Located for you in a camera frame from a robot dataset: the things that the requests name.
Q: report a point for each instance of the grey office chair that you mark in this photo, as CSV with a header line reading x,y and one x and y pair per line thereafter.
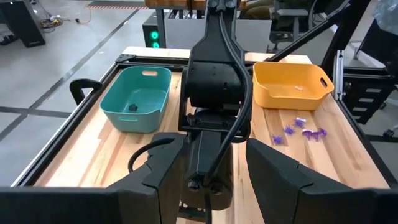
x,y
287,14

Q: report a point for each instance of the black computer tower green lights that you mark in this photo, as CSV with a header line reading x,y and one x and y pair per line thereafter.
x,y
149,26

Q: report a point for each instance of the clear plastic sheet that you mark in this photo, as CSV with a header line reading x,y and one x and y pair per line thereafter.
x,y
387,15

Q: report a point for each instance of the purple plastic spider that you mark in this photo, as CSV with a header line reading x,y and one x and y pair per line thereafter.
x,y
300,122
314,133
288,130
277,139

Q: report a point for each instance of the green plastic bin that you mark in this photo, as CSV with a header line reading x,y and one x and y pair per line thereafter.
x,y
136,93

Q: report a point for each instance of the silver metal bracket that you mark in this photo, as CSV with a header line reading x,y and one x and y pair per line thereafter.
x,y
338,74

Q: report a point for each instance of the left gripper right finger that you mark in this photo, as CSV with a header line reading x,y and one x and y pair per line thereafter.
x,y
311,205

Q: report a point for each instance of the black speaker box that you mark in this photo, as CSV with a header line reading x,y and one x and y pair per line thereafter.
x,y
21,21

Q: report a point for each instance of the black plastic spider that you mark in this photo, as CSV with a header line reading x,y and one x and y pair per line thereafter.
x,y
133,107

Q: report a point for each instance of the black caster wheel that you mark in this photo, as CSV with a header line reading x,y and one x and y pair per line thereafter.
x,y
388,133

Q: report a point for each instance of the person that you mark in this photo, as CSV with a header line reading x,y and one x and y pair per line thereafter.
x,y
258,11

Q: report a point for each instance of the dark partition panel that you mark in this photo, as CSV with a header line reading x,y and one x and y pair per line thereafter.
x,y
379,49

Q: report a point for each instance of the orange plastic bin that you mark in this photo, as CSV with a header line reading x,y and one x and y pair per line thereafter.
x,y
286,101

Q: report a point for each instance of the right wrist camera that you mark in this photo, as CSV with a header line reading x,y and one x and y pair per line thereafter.
x,y
205,155

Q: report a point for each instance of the black frame hook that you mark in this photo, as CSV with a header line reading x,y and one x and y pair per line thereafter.
x,y
76,90

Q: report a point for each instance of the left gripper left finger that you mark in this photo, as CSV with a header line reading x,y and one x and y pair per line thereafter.
x,y
93,205

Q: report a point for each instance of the grey panel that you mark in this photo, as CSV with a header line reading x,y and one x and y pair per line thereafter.
x,y
177,34

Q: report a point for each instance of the black stepped stand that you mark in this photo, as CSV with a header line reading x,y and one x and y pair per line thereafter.
x,y
357,90

